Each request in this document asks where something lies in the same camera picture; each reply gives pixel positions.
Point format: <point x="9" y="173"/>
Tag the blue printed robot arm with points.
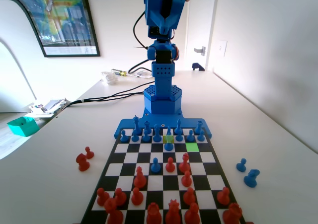
<point x="162" y="77"/>

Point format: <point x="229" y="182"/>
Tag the teal open box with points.
<point x="22" y="127"/>

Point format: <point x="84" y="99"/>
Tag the small blue printed part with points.
<point x="198" y="67"/>

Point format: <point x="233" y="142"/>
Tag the blue printed gripper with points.
<point x="163" y="23"/>

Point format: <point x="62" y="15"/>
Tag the yellow and black screwdriver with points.
<point x="119" y="72"/>

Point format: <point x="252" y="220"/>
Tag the captured blue rook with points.
<point x="251" y="178"/>

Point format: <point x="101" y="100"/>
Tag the clear plastic bag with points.
<point x="109" y="78"/>

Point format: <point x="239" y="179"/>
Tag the white door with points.
<point x="198" y="20"/>

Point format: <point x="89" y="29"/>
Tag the black framed map poster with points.
<point x="64" y="18"/>

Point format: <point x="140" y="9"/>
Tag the blue printed base plate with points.
<point x="124" y="124"/>

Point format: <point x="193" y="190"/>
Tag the black and white chessboard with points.
<point x="171" y="181"/>

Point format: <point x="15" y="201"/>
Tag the blue plastic chess queen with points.
<point x="156" y="133"/>

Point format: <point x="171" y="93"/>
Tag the white arched panel dark rim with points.
<point x="15" y="27"/>

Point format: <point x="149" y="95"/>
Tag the pile of papers and boxes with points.
<point x="47" y="107"/>

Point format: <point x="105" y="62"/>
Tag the red pawn chess piece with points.
<point x="189" y="196"/>
<point x="137" y="197"/>
<point x="120" y="197"/>
<point x="186" y="179"/>
<point x="170" y="165"/>
<point x="102" y="197"/>
<point x="223" y="196"/>
<point x="89" y="153"/>

